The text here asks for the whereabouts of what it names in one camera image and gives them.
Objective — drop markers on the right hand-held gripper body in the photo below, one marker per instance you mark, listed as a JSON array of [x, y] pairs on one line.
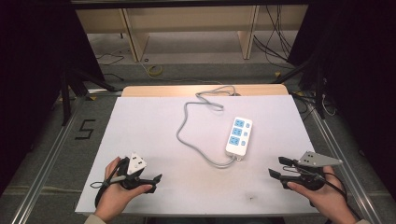
[[314, 159]]

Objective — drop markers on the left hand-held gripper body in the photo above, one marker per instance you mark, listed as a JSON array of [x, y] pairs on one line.
[[136, 164]]

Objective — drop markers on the white board sheet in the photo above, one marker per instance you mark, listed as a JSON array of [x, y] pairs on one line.
[[149, 130]]

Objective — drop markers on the black metal crossbar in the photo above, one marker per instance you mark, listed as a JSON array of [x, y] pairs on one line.
[[186, 3]]

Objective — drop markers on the person's right hand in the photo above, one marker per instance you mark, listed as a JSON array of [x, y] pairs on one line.
[[327, 199]]

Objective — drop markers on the person's left hand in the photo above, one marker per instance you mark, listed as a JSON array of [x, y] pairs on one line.
[[115, 199]]

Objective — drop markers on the black curtain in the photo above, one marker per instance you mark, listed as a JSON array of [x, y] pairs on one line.
[[31, 77], [358, 77]]

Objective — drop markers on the black stand legs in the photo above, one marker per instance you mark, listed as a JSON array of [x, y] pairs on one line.
[[319, 93], [67, 99]]

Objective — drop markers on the white power strip blue sockets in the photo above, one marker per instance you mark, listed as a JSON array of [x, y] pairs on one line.
[[238, 137]]

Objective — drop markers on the aluminium rail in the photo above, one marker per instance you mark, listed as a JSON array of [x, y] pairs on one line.
[[342, 161], [49, 161]]

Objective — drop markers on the wooden shelf unit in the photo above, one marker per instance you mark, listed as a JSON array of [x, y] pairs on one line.
[[137, 40]]

